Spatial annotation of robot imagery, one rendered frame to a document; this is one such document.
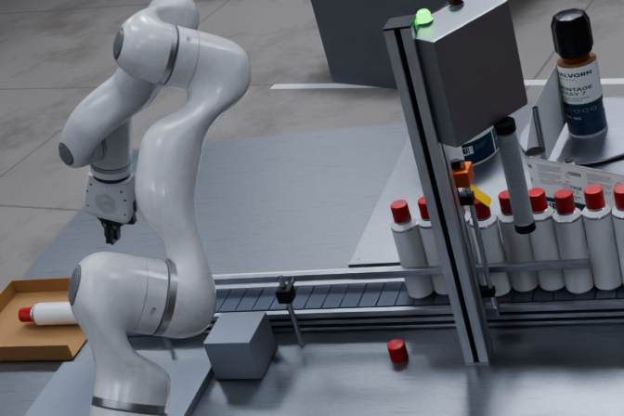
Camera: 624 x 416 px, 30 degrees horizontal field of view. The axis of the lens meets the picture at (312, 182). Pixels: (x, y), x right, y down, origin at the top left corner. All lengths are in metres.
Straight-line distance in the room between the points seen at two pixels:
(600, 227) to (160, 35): 0.84
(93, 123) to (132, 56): 0.36
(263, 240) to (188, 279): 0.90
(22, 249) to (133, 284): 3.27
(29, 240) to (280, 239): 2.53
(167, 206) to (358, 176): 1.10
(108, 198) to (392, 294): 0.60
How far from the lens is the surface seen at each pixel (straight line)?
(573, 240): 2.13
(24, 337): 2.71
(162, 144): 1.85
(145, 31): 1.87
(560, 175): 2.27
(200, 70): 1.89
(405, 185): 2.68
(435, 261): 2.22
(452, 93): 1.86
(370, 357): 2.25
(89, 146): 2.22
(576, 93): 2.64
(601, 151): 2.63
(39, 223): 5.23
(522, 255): 2.18
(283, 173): 3.00
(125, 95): 2.18
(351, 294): 2.34
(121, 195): 2.37
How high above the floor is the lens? 2.14
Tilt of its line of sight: 27 degrees down
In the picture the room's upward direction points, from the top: 16 degrees counter-clockwise
